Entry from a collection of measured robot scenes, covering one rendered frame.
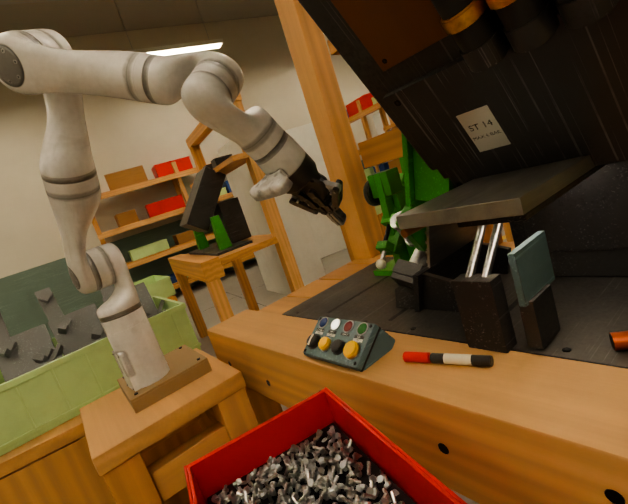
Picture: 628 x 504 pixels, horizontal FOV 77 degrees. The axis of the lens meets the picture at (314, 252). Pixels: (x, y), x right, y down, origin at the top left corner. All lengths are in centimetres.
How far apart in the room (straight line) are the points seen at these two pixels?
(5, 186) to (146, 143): 221
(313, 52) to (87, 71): 87
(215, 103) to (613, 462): 60
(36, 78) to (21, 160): 707
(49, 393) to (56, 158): 71
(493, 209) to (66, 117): 72
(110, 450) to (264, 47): 866
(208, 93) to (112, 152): 723
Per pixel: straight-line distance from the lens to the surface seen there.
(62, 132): 86
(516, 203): 44
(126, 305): 97
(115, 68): 70
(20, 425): 137
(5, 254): 774
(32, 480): 137
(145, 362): 100
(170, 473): 99
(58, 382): 134
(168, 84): 66
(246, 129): 63
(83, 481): 137
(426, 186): 72
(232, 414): 98
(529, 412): 52
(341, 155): 138
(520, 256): 58
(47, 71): 76
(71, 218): 89
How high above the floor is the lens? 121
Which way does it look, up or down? 10 degrees down
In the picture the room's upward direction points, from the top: 18 degrees counter-clockwise
